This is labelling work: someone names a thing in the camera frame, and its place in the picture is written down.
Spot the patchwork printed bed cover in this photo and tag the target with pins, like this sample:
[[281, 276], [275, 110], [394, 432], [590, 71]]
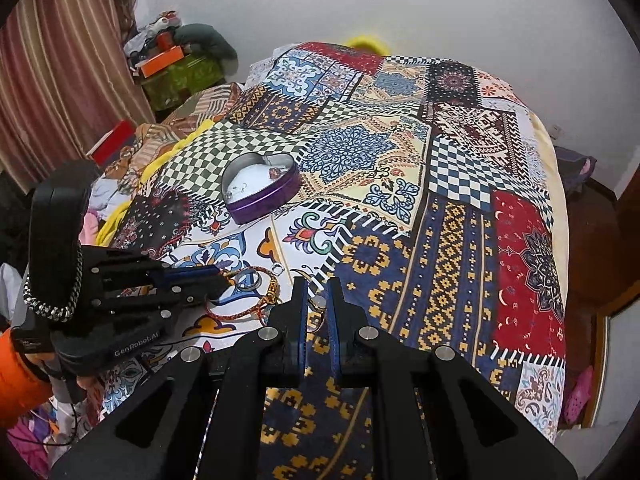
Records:
[[440, 240]]

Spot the person's left forearm orange sleeve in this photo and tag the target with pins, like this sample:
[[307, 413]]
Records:
[[20, 377]]

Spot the pink printed cloth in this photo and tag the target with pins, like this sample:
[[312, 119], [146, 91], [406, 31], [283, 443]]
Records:
[[25, 452]]

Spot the dark green cushion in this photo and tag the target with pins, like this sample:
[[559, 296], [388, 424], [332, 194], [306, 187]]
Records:
[[205, 40]]

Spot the orange patterned blanket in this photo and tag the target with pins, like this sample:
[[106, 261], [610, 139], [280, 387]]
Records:
[[197, 110]]

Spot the silver jewelry piece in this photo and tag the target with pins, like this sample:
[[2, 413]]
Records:
[[236, 191]]

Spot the purple heart-shaped tin box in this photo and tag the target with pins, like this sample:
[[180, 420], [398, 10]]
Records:
[[265, 197]]

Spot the green box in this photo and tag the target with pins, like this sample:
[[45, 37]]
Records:
[[185, 80]]

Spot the silver bangle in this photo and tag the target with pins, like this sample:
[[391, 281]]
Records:
[[248, 286]]

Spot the pink slipper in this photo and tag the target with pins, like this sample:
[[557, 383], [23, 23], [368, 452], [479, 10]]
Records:
[[580, 392]]

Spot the striped brown curtain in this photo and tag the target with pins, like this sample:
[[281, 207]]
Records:
[[55, 70]]

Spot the red box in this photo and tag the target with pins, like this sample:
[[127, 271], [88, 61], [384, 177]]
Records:
[[114, 141]]

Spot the orange box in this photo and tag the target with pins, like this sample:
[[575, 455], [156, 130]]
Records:
[[159, 62]]

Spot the yellow fluffy item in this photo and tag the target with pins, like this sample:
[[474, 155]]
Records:
[[367, 42]]

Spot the dark red jewelry piece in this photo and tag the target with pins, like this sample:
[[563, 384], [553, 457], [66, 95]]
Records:
[[274, 175]]

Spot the purple plastic stool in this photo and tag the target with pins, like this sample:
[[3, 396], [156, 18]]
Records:
[[575, 167]]

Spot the yellow fringed cloth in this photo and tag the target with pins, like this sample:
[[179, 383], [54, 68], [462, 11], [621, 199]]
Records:
[[117, 220]]

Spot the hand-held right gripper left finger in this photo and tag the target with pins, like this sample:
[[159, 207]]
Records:
[[300, 332]]

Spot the white plastic bag clutter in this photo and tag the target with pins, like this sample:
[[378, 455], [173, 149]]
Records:
[[147, 35]]

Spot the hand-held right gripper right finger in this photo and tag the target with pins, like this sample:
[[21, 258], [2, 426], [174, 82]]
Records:
[[332, 332]]

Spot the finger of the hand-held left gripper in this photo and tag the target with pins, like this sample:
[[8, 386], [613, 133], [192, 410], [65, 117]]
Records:
[[192, 275], [187, 296]]

